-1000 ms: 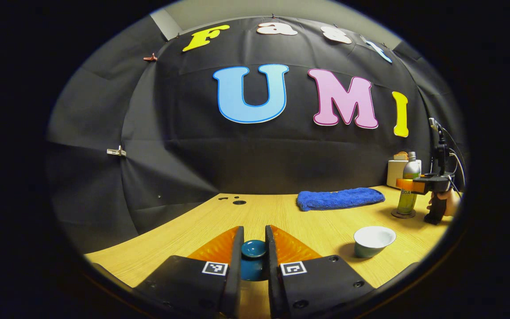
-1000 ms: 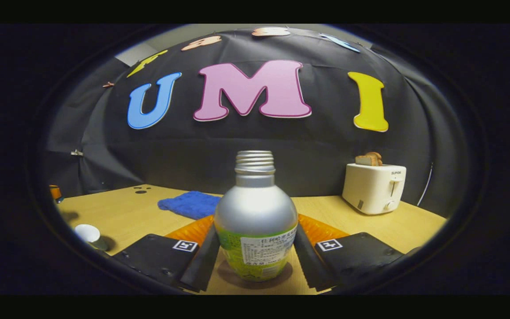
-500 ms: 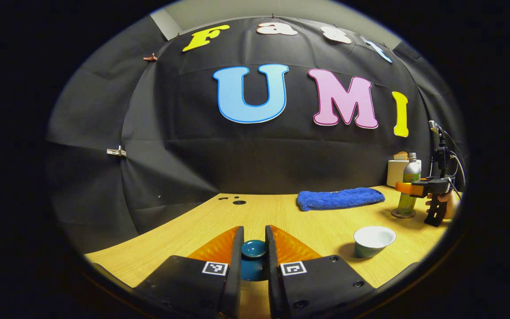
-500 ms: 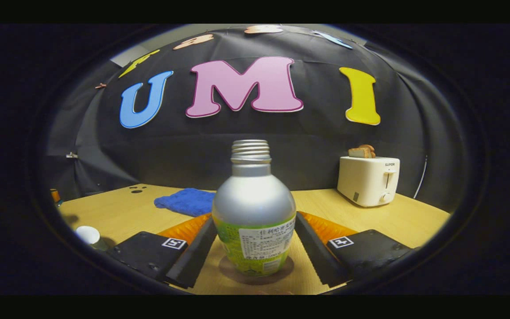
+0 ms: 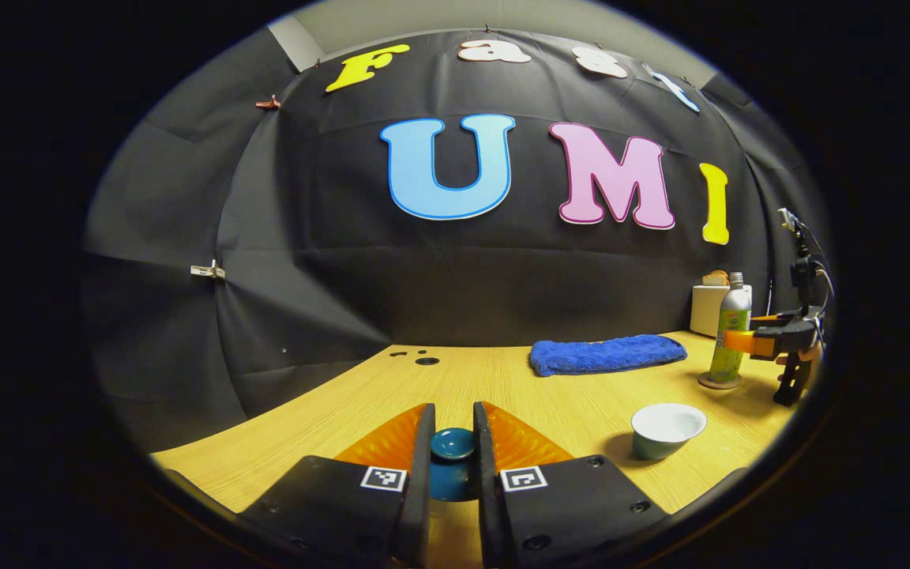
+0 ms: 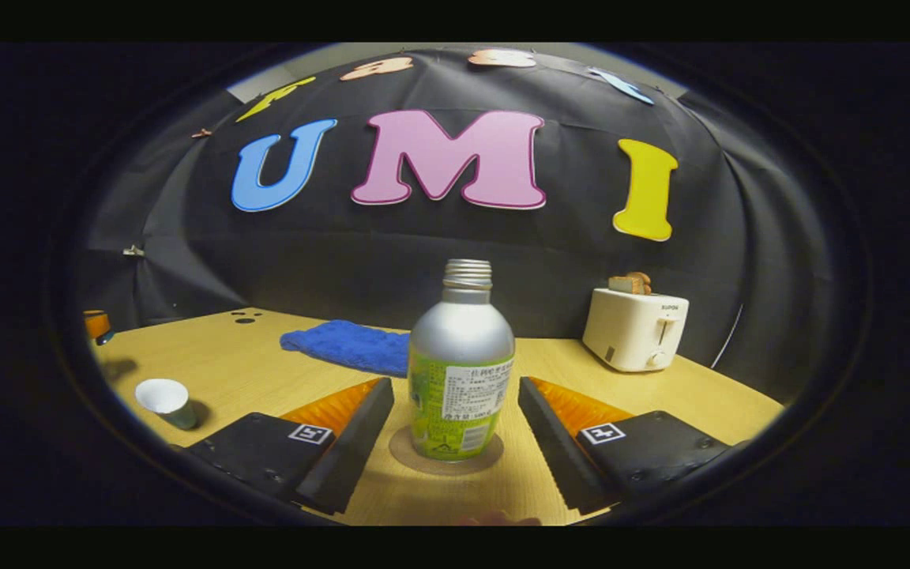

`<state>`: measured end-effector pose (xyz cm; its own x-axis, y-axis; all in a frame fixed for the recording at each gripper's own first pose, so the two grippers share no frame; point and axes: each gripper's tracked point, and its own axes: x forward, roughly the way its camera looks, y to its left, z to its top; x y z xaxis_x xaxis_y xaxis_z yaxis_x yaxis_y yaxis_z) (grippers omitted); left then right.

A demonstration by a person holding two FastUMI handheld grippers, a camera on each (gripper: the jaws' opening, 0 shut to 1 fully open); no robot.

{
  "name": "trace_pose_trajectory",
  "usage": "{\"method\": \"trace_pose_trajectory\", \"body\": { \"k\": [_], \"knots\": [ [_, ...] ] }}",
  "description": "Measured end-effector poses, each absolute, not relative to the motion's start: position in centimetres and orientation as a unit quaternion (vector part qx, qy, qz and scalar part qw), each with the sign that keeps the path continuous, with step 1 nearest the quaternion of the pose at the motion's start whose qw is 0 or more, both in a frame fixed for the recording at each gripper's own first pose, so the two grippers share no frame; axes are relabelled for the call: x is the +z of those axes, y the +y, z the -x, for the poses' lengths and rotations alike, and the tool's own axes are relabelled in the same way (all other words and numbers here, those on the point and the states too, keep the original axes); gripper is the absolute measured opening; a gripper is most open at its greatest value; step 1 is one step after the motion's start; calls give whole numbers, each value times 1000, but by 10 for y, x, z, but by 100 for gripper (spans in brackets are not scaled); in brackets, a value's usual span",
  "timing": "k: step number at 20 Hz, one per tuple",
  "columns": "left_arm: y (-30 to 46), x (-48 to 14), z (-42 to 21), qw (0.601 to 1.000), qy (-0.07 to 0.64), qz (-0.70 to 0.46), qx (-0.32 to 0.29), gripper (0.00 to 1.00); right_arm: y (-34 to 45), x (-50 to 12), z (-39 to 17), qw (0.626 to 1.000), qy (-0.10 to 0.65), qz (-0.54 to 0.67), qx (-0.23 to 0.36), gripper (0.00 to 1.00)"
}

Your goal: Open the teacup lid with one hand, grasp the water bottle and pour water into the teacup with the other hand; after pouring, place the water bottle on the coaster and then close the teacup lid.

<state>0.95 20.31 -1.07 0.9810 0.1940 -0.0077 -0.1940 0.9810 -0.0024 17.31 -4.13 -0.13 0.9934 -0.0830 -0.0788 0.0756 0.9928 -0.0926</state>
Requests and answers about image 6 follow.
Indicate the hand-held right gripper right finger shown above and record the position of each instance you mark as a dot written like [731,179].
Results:
[562,454]

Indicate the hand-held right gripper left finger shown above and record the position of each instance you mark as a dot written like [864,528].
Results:
[348,454]

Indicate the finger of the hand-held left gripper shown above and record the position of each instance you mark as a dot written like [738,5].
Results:
[96,323]

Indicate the round brown coaster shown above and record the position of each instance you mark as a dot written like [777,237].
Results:
[406,458]

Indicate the teal white teacup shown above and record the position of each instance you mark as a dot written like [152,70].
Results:
[167,401]

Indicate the silver green water bottle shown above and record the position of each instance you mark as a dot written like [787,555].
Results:
[461,356]

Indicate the silver clip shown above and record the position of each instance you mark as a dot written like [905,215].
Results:
[133,250]

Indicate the blue towel cloth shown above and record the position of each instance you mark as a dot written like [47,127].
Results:
[348,346]

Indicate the white toaster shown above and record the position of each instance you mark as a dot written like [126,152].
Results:
[633,330]

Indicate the light toast slice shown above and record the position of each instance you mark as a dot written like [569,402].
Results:
[621,285]

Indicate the brown toast slice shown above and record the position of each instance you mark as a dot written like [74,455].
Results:
[642,282]

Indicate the red clip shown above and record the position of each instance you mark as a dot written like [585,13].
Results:
[201,133]

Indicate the black backdrop cloth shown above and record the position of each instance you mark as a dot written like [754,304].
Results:
[463,245]

